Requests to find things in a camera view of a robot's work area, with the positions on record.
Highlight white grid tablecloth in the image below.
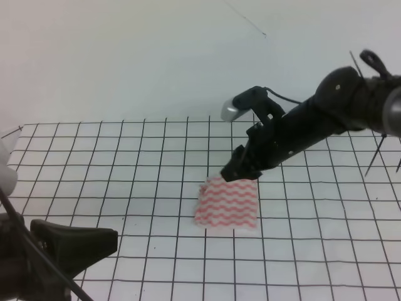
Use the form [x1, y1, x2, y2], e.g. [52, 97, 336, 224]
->
[1, 115, 400, 300]

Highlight black left camera cable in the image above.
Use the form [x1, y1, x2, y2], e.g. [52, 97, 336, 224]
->
[0, 187, 95, 301]

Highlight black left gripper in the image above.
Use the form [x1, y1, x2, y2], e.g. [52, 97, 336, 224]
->
[1, 213, 118, 300]

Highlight black right camera cable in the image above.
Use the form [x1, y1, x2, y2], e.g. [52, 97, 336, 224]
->
[264, 88, 306, 105]

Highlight black camera cable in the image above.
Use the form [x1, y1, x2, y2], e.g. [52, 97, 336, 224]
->
[264, 88, 306, 105]
[0, 187, 95, 301]

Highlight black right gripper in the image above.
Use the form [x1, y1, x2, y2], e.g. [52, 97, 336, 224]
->
[221, 102, 329, 182]

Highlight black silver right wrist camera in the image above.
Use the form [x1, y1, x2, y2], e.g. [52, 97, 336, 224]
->
[221, 86, 284, 125]

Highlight pink wavy striped towel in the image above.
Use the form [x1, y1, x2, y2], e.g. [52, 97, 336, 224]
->
[194, 176, 258, 229]

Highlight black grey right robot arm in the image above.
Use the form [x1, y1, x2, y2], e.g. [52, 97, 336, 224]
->
[221, 50, 400, 182]

